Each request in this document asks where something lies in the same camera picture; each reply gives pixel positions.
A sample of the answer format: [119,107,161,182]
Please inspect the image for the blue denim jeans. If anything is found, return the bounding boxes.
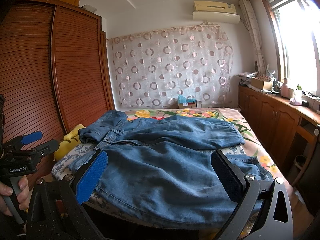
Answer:
[68,110,274,230]

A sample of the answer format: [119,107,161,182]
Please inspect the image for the person's left hand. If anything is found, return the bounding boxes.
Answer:
[0,175,30,217]

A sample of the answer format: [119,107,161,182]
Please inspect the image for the blue floral white quilt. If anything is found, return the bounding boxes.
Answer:
[51,143,245,225]

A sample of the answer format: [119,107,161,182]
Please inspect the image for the yellow plush pillow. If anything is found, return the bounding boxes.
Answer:
[54,124,84,161]

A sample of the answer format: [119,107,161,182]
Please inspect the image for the colourful floral blanket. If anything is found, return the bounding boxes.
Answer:
[124,107,288,181]

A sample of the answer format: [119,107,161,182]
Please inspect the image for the wooden louvered wardrobe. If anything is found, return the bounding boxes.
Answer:
[1,0,114,141]

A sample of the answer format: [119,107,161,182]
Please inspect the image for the long wooden sideboard cabinet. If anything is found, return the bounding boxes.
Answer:
[238,86,319,186]

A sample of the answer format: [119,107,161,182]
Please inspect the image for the cardboard box with blue bag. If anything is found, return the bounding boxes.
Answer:
[177,95,197,109]

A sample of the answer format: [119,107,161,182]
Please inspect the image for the open cardboard box on sideboard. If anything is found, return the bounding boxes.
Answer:
[250,75,274,90]

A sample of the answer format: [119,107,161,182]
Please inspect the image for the pink bottle on sideboard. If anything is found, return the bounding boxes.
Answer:
[280,77,289,98]

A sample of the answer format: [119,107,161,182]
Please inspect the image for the stack of papers on sideboard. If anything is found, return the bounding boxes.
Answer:
[236,72,258,87]

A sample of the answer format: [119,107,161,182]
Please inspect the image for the circle patterned sheer curtain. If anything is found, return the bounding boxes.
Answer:
[107,24,233,109]

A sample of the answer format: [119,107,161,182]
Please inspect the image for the side window curtain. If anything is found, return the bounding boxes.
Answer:
[239,0,266,74]

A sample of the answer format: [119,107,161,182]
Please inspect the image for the wall air conditioner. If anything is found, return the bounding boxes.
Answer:
[193,1,240,24]

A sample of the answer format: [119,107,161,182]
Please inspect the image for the window with wooden frame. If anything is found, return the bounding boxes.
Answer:
[262,0,319,95]

